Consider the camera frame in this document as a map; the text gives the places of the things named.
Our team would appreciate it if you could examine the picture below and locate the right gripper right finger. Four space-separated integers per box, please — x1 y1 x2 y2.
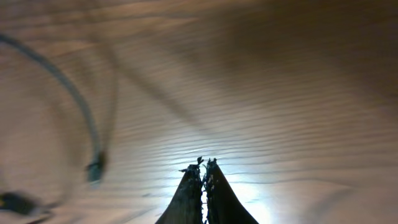
203 159 259 224

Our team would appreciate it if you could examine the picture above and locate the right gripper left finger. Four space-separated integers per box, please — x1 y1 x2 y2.
155 157 204 224

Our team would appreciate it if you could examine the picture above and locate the white usb cable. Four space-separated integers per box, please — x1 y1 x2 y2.
0 32 108 187

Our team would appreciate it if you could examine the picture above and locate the black usb cable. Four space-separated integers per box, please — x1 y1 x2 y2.
0 191 55 224

